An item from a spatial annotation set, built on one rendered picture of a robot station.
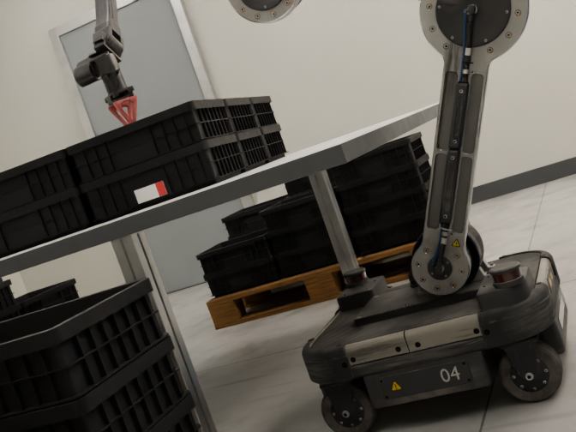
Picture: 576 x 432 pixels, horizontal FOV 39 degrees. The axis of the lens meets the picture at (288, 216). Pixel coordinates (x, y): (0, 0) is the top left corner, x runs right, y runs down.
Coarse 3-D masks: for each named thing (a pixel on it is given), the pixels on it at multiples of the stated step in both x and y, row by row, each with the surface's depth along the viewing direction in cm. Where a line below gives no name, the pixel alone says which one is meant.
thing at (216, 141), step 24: (192, 144) 218; (216, 144) 225; (144, 168) 222; (168, 168) 222; (192, 168) 220; (216, 168) 222; (240, 168) 243; (96, 192) 228; (120, 192) 226; (168, 192) 222; (96, 216) 229; (120, 216) 228
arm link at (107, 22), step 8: (96, 0) 240; (104, 0) 238; (112, 0) 239; (96, 8) 238; (104, 8) 236; (112, 8) 237; (96, 16) 236; (104, 16) 234; (112, 16) 234; (96, 24) 234; (104, 24) 231; (112, 24) 232; (96, 32) 230; (104, 32) 229; (112, 32) 232; (120, 32) 235; (112, 40) 228; (120, 40) 233; (112, 48) 229; (120, 48) 231
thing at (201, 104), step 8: (184, 104) 217; (192, 104) 218; (200, 104) 223; (208, 104) 230; (216, 104) 237; (224, 104) 244; (160, 112) 219; (168, 112) 218; (176, 112) 218; (144, 120) 220; (152, 120) 220; (160, 120) 219; (120, 128) 222; (128, 128) 221; (136, 128) 221; (96, 136) 224; (104, 136) 223; (112, 136) 223; (80, 144) 225; (88, 144) 225; (96, 144) 224; (72, 152) 226
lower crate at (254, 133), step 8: (240, 136) 249; (248, 136) 257; (256, 136) 269; (240, 144) 251; (248, 144) 259; (256, 144) 268; (240, 152) 249; (248, 152) 255; (256, 152) 266; (264, 152) 272; (248, 160) 252; (256, 160) 262; (264, 160) 267; (248, 168) 253
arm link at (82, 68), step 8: (96, 40) 226; (104, 40) 226; (96, 48) 226; (104, 48) 226; (88, 56) 228; (96, 56) 229; (120, 56) 231; (80, 64) 230; (88, 64) 226; (80, 72) 227; (88, 72) 226; (80, 80) 227; (88, 80) 227; (96, 80) 228
